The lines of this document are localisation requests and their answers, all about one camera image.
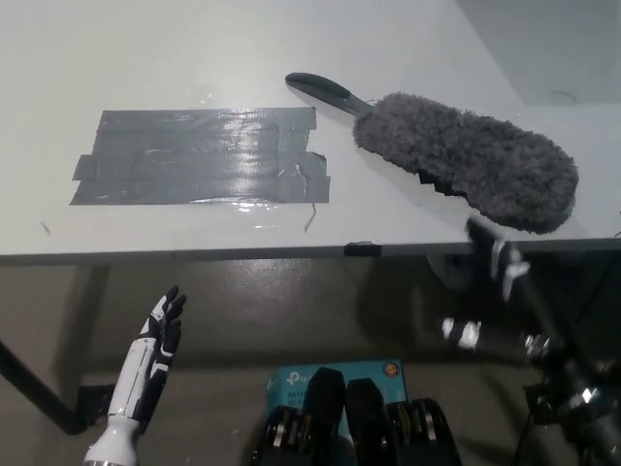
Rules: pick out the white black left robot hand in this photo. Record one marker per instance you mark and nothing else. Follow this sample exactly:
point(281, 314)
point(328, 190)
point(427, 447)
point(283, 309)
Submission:
point(145, 354)

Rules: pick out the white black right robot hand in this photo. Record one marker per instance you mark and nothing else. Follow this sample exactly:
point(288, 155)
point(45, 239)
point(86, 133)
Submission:
point(526, 310)

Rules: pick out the grey fluffy duster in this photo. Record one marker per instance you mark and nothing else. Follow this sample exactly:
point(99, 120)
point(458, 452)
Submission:
point(466, 150)

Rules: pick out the black table leg bar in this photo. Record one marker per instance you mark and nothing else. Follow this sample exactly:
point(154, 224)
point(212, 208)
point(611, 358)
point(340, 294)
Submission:
point(39, 388)

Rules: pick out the teal router box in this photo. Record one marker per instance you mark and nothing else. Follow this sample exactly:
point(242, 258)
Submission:
point(286, 388)

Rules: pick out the grey duct tape patch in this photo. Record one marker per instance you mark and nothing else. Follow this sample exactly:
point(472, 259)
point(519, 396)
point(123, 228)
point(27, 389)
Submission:
point(194, 160)

